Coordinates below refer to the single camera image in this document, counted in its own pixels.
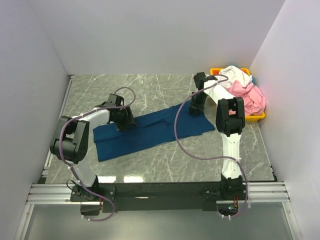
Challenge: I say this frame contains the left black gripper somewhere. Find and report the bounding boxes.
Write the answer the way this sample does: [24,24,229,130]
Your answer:
[113,106,137,132]

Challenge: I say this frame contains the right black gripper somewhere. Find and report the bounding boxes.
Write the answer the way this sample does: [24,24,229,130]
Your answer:
[188,91,208,116]

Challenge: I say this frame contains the dark blue t shirt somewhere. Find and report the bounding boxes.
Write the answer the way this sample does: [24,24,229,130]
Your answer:
[93,101,215,162]

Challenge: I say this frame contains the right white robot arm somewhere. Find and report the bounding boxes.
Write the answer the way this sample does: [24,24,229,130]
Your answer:
[189,72,246,180]

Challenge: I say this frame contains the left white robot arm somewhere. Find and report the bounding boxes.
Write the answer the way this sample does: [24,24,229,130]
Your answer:
[50,93,136,201]

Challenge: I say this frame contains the yellow plastic bin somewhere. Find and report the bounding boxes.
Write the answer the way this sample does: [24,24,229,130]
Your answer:
[210,67,265,122]

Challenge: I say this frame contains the white t shirt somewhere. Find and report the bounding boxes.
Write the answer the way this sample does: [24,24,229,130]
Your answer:
[219,65,253,89]

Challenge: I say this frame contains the pink t shirt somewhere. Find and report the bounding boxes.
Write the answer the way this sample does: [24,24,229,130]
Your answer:
[227,80,266,116]

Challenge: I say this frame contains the black base beam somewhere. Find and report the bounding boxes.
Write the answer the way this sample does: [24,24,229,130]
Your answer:
[70,181,248,216]

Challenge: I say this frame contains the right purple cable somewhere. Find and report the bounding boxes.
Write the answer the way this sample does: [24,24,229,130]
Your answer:
[173,74,250,220]

